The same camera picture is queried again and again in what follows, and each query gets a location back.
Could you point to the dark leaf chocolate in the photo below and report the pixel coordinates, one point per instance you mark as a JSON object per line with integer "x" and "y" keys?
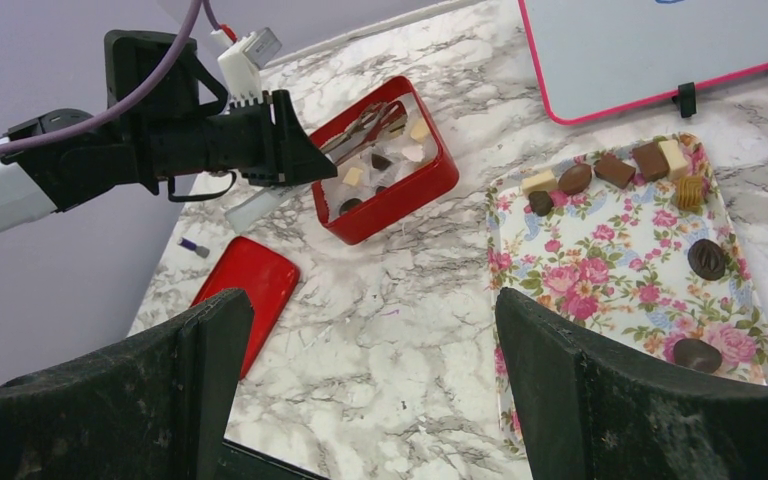
{"x": 697, "y": 355}

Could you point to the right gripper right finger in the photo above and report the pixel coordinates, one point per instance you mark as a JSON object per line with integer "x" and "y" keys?
{"x": 594, "y": 408}

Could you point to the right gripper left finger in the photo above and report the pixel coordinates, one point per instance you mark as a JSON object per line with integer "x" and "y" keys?
{"x": 152, "y": 406}

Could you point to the red chocolate box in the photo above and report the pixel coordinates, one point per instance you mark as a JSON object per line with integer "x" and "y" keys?
{"x": 404, "y": 171}

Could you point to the small dark chocolate cup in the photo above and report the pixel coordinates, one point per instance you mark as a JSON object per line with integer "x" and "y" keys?
{"x": 541, "y": 203}

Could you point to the dark oval chocolate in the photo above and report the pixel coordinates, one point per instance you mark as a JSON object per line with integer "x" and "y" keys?
{"x": 576, "y": 179}

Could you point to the caramel swirl chocolate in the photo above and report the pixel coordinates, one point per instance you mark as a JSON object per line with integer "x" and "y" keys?
{"x": 690, "y": 193}

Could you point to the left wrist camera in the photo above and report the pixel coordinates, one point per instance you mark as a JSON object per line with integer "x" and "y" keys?
{"x": 242, "y": 59}

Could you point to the cream white chocolate bar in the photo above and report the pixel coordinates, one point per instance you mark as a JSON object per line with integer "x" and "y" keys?
{"x": 678, "y": 165}

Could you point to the metal serving tongs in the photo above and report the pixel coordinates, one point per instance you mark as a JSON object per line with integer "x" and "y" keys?
{"x": 374, "y": 122}

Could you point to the milk chocolate square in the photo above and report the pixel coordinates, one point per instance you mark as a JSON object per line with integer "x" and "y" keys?
{"x": 614, "y": 171}

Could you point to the white chocolate block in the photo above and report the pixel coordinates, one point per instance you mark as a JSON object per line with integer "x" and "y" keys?
{"x": 542, "y": 181}

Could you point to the floral serving tray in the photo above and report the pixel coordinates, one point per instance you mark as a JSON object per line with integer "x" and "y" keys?
{"x": 615, "y": 261}

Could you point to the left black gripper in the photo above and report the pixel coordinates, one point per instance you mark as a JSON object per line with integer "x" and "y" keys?
{"x": 264, "y": 142}

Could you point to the milk chocolate rectangle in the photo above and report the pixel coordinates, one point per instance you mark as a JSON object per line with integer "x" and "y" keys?
{"x": 650, "y": 161}

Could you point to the dark round chocolate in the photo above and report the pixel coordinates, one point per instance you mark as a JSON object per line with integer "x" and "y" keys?
{"x": 707, "y": 260}

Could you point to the red box lid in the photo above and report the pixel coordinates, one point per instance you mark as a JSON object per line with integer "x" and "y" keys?
{"x": 268, "y": 279}

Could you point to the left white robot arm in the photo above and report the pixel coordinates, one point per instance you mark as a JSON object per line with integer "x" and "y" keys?
{"x": 45, "y": 179}

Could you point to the white square chocolate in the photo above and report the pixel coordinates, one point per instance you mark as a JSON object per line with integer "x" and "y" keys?
{"x": 354, "y": 176}

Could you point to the pink framed whiteboard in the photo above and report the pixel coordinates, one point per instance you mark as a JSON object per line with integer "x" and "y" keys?
{"x": 595, "y": 58}

